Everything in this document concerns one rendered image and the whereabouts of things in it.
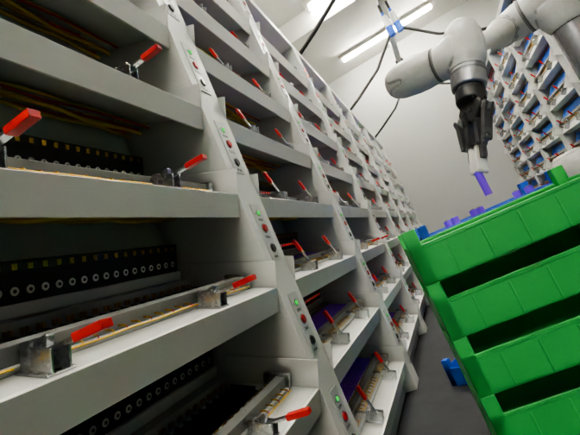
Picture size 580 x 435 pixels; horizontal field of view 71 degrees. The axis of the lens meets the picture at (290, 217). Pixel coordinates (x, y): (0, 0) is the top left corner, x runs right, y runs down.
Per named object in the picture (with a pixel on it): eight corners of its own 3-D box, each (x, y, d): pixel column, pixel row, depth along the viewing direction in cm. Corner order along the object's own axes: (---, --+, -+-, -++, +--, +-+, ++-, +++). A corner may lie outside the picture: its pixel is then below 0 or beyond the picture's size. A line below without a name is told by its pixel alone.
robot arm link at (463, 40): (494, 72, 109) (447, 91, 118) (488, 23, 113) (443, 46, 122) (479, 52, 101) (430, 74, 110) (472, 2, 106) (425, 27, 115)
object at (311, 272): (356, 267, 141) (353, 228, 141) (296, 301, 84) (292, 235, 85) (301, 269, 148) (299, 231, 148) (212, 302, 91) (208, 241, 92)
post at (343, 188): (427, 327, 208) (295, 48, 233) (426, 332, 199) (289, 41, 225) (391, 340, 214) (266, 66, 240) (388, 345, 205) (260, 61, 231)
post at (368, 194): (431, 301, 273) (328, 85, 299) (431, 304, 264) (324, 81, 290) (404, 312, 279) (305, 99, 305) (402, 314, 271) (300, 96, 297)
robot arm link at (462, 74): (470, 84, 114) (473, 102, 112) (442, 78, 112) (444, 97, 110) (494, 64, 105) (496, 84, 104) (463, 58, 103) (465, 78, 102)
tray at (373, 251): (385, 251, 206) (383, 233, 206) (362, 264, 149) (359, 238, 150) (346, 253, 213) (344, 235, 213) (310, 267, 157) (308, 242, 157)
